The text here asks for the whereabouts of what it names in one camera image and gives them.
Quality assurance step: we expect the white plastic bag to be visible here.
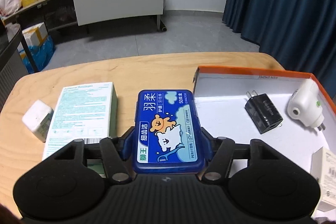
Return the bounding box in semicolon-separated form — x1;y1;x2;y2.
0;0;22;16

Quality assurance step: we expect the orange white cardboard box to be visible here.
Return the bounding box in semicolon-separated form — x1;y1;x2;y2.
193;66;336;222

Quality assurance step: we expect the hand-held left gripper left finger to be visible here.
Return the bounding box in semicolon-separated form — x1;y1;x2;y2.
49;127;137;185

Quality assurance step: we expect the black plug charger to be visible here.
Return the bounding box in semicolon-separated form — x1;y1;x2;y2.
245;91;283;135

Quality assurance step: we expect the white plug-in device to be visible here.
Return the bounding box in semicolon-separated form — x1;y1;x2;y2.
287;81;326;132

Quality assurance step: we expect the teal and white carton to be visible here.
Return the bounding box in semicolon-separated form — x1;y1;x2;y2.
42;81;118;178

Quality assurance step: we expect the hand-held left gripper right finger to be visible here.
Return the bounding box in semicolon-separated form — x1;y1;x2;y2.
199;127;279;185

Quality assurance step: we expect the white television cabinet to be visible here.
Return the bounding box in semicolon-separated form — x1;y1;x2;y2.
0;0;168;33

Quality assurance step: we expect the blue cartoon plastic box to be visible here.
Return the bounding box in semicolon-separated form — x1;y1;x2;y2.
132;89;206;174

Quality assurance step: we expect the white cube charger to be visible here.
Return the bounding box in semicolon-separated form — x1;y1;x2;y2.
21;100;54;143

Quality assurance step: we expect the cream carton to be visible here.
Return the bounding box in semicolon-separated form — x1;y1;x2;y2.
310;147;336;212

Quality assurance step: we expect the blue plastic bag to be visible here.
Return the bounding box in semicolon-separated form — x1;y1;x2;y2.
20;35;56;73

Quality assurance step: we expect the cardboard box yellow tape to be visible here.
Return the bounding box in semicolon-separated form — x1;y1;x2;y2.
21;22;49;52

